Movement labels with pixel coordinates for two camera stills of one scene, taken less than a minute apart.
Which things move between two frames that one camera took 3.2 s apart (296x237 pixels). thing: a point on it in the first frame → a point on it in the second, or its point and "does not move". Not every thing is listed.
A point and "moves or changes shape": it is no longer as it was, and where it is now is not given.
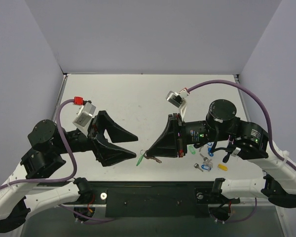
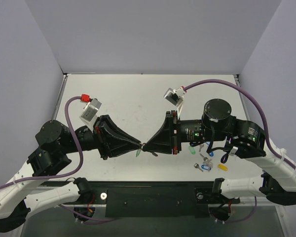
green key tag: (139, 160) → (137, 152)
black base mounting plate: (157, 199) does not move
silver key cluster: (206, 161) does not move
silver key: (154, 158) moves or changes shape
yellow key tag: (222, 167) does not move
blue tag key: (204, 166) does not move
